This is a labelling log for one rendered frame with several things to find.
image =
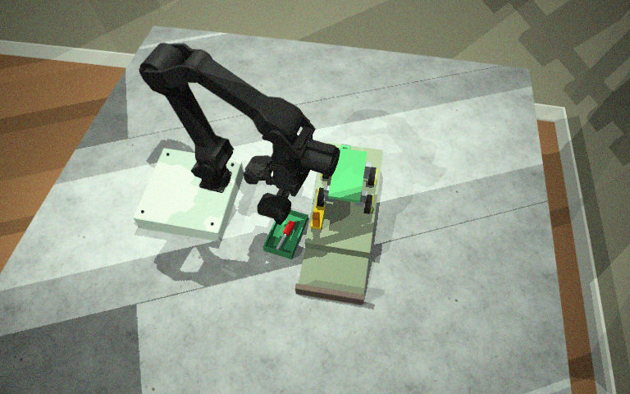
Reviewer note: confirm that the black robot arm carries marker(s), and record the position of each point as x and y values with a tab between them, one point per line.
168	69

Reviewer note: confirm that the red-headed pin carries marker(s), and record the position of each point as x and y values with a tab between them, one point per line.
287	231

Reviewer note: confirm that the pale green ramp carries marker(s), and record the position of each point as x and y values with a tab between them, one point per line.
336	257

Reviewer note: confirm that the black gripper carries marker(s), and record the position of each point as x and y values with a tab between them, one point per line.
288	180

